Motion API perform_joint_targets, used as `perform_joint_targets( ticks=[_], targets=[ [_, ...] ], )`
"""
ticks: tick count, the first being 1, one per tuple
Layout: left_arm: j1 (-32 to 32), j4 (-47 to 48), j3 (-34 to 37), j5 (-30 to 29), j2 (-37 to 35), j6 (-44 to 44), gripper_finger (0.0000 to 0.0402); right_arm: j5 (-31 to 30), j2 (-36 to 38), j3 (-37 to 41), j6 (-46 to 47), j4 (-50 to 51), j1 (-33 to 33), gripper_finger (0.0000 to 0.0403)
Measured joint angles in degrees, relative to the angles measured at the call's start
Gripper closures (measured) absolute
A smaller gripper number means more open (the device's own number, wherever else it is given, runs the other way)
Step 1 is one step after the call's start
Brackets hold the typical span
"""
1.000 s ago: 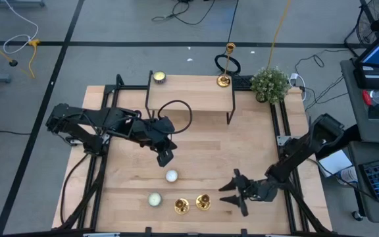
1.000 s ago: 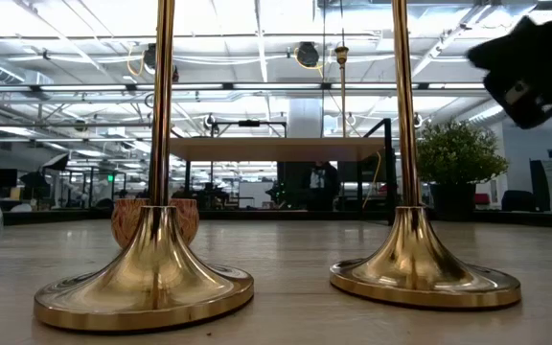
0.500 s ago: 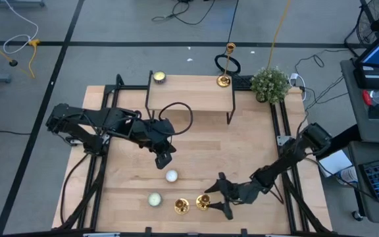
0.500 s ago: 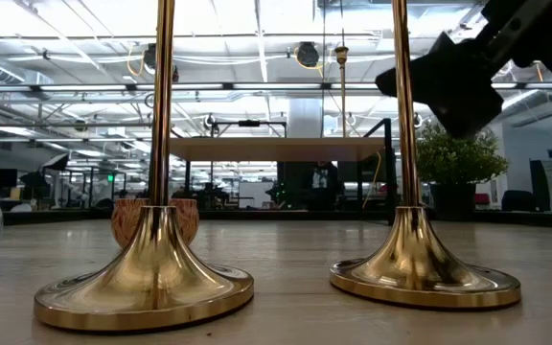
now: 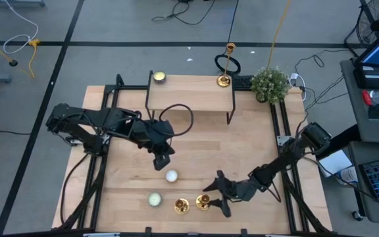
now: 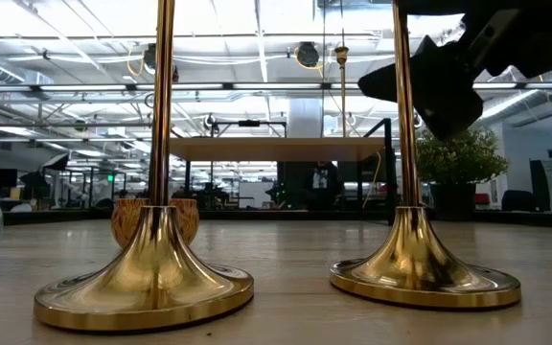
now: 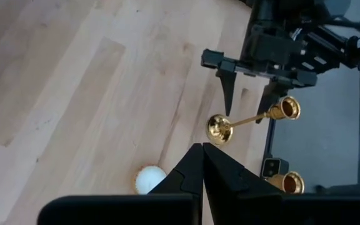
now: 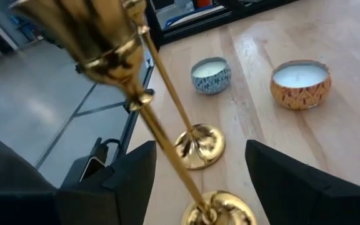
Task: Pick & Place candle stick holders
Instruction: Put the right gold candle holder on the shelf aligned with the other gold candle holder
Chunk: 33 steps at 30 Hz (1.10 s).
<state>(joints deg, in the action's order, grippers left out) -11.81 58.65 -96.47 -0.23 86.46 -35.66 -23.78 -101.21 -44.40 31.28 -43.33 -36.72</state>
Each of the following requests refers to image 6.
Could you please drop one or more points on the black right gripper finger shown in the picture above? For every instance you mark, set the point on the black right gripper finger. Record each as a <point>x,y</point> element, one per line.
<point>429,67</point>
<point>448,110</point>

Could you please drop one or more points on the short brass candlestick holder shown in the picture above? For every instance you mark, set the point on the short brass candlestick holder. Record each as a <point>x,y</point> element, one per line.
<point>415,268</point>

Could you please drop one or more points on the orange patterned candle tin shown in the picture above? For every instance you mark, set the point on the orange patterned candle tin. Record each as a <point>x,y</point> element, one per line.
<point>187,220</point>

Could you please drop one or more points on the medium brass candlestick holder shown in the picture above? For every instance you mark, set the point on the medium brass candlestick holder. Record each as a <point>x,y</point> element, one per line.
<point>156,268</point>

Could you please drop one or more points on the potted green plant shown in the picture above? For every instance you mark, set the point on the potted green plant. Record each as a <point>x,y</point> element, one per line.
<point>467,158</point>

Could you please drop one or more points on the black office chair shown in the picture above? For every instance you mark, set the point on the black office chair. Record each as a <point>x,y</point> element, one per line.
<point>518,200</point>

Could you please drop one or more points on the person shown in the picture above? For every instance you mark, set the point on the person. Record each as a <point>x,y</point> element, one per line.
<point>323,182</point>

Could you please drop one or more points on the wooden shelf with black legs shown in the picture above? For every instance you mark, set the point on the wooden shelf with black legs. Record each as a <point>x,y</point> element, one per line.
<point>276,148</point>

